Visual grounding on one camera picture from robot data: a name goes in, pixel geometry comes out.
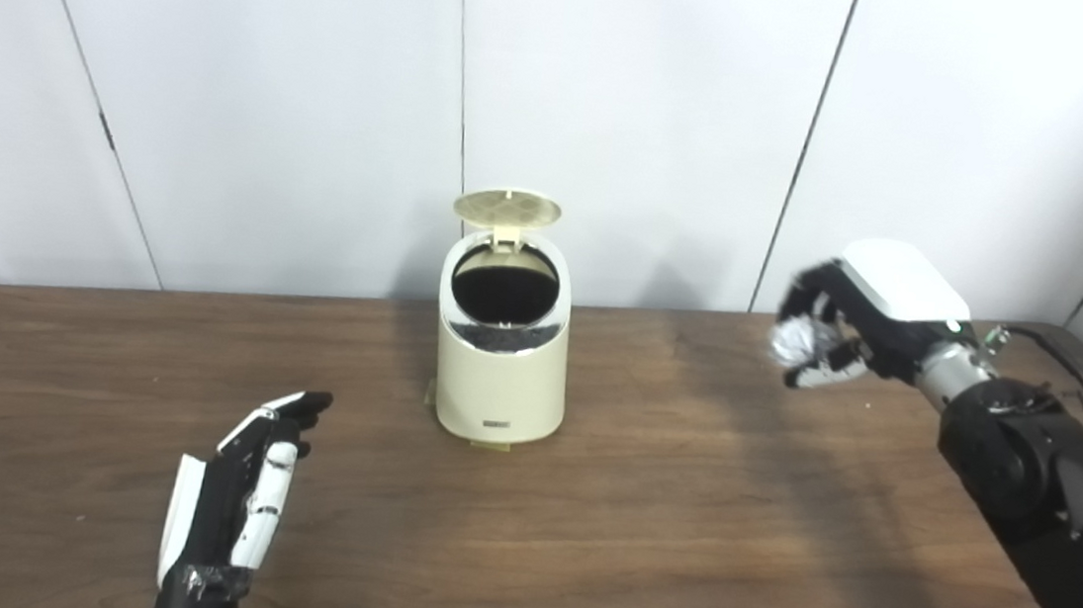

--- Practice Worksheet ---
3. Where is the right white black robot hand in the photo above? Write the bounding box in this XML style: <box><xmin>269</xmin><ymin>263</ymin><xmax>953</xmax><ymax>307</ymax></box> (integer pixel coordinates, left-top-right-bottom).
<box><xmin>766</xmin><ymin>229</ymin><xmax>990</xmax><ymax>406</ymax></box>

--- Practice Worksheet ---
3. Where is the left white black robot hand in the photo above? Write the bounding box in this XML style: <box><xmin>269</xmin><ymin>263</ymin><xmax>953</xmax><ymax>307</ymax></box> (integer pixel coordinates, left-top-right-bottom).
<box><xmin>152</xmin><ymin>377</ymin><xmax>335</xmax><ymax>608</ymax></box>

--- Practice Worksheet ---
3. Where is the white paper ball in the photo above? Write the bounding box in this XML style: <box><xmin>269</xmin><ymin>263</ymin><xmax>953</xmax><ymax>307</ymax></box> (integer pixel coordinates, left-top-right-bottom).
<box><xmin>769</xmin><ymin>311</ymin><xmax>844</xmax><ymax>373</ymax></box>

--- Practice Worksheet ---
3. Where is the cream-colored lidded bin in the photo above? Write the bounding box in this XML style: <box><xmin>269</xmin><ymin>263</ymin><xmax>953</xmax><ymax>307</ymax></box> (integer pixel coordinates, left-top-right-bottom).
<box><xmin>425</xmin><ymin>183</ymin><xmax>586</xmax><ymax>452</ymax></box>

